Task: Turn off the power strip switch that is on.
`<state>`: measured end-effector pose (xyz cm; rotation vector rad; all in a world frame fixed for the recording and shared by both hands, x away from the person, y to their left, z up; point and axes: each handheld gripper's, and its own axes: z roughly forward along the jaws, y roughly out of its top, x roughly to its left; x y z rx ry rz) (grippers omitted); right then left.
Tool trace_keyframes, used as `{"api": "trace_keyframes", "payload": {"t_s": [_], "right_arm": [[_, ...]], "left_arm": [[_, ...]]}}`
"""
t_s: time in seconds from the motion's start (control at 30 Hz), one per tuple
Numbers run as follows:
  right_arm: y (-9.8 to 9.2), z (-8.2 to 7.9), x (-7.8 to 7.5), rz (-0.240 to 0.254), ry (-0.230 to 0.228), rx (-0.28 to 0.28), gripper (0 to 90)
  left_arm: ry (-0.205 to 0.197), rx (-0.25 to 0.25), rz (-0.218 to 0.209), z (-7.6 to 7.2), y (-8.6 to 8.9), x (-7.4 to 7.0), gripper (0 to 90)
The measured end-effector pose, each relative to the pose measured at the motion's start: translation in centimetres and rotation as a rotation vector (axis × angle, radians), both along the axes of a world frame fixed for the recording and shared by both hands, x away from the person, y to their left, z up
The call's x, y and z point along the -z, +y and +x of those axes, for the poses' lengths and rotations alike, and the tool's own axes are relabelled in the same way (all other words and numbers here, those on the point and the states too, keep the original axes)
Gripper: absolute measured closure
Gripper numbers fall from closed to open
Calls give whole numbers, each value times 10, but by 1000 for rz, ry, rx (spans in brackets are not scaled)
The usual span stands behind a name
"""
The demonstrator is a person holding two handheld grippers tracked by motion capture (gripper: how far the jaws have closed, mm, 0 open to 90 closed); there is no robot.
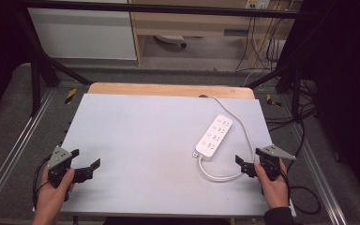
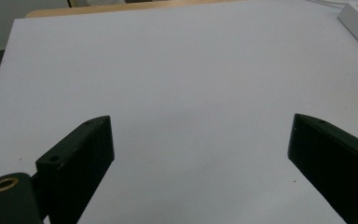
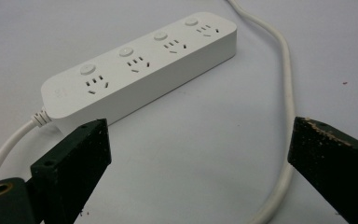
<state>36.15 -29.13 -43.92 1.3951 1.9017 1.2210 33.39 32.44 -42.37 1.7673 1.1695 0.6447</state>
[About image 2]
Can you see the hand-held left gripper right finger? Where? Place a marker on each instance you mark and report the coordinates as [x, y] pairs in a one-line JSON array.
[[335, 168]]

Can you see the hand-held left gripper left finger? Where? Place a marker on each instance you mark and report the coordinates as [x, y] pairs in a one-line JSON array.
[[74, 168]]

